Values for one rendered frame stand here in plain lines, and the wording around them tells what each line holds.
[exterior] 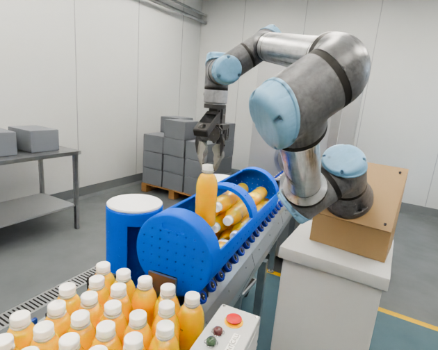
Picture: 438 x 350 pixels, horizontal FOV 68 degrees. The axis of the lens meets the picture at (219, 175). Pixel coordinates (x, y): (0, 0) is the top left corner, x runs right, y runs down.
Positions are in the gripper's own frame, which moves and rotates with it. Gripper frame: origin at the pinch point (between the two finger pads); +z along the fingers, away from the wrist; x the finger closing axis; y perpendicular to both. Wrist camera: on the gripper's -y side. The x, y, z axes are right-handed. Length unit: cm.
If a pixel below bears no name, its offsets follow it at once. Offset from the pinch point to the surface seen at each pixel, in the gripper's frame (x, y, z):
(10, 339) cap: 13, -60, 26
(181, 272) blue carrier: 1.3, -12.4, 32.8
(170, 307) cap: -9.3, -36.0, 26.7
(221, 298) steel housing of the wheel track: -7.3, 3.1, 48.9
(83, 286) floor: 143, 80, 137
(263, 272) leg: -3, 85, 82
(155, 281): 7.2, -18.0, 34.9
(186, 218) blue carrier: 0.9, -11.4, 14.6
